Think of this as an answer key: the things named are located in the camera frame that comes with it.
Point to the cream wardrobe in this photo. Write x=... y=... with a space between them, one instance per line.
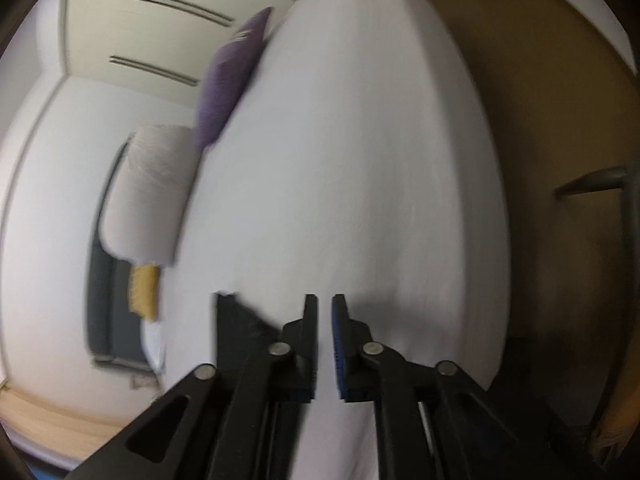
x=125 y=25

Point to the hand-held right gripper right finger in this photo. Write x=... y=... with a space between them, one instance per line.
x=340 y=345

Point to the grey headboard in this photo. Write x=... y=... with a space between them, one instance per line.
x=107 y=310

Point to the large white pillow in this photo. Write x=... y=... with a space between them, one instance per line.
x=145 y=195

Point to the white bed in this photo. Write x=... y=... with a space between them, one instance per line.
x=350 y=160

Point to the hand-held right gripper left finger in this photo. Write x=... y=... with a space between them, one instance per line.
x=310 y=340

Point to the yellow pillow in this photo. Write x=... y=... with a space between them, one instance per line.
x=145 y=292

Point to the small white pillow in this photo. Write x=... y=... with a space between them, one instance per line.
x=154 y=345

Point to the purple pillow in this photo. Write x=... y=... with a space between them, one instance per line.
x=225 y=80

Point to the black bag with clear pocket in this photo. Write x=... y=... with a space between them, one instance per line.
x=240 y=320

